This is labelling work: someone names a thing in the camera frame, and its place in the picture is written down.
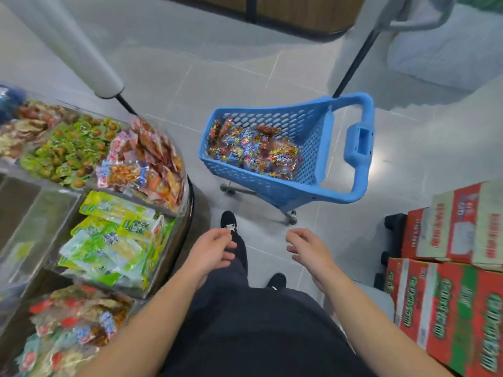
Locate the clear acrylic snack shelves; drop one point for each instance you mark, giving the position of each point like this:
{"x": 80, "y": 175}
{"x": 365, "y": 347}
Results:
{"x": 35, "y": 220}

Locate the pile of lime green packets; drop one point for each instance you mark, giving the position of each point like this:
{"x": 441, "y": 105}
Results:
{"x": 114, "y": 239}

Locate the person's right hand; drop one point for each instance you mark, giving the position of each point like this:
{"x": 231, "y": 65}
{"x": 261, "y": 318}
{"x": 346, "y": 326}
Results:
{"x": 310, "y": 253}

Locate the pile of green egg packets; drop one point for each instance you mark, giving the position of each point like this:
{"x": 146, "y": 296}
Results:
{"x": 71, "y": 153}

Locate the pile of orange brown packets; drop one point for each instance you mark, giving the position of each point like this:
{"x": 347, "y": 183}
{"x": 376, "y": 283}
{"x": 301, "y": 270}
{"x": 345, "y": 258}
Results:
{"x": 31, "y": 125}

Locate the wooden cabinet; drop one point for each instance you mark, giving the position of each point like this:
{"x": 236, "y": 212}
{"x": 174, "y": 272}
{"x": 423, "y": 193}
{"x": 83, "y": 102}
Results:
{"x": 306, "y": 11}

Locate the black shoe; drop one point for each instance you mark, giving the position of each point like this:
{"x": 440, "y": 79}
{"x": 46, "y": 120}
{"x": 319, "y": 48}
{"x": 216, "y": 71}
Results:
{"x": 393, "y": 225}
{"x": 276, "y": 281}
{"x": 229, "y": 221}

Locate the pile of pink-label meat packets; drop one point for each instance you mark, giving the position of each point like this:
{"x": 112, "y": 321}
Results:
{"x": 145, "y": 165}

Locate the person's black clothing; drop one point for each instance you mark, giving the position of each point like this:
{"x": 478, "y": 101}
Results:
{"x": 259, "y": 326}

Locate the pile of beige packets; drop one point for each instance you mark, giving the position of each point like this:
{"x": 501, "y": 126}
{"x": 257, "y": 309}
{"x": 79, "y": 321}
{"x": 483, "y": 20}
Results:
{"x": 71, "y": 333}

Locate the pile of blue orange packets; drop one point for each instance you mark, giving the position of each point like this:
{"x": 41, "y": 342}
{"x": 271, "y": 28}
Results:
{"x": 8, "y": 102}

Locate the person's left forearm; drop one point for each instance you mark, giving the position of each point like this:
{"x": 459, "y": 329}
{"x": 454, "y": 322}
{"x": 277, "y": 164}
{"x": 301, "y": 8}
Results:
{"x": 145, "y": 333}

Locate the blue plastic shopping basket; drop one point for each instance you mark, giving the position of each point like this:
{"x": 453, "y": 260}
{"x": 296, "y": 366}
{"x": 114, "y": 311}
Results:
{"x": 314, "y": 129}

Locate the person's left hand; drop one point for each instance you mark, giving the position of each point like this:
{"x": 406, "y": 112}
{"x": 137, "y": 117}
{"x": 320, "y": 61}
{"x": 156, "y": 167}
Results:
{"x": 208, "y": 253}

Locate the black pole rod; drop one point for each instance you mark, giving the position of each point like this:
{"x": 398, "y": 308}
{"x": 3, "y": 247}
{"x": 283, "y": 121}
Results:
{"x": 126, "y": 104}

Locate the person's right forearm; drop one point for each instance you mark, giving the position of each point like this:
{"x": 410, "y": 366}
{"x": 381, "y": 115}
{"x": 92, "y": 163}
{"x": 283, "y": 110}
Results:
{"x": 377, "y": 333}

